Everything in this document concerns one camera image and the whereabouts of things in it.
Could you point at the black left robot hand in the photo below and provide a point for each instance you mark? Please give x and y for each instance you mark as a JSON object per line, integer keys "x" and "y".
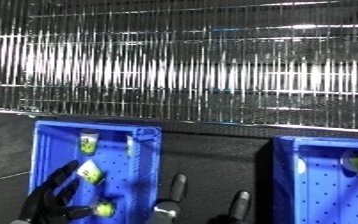
{"x": 42, "y": 206}

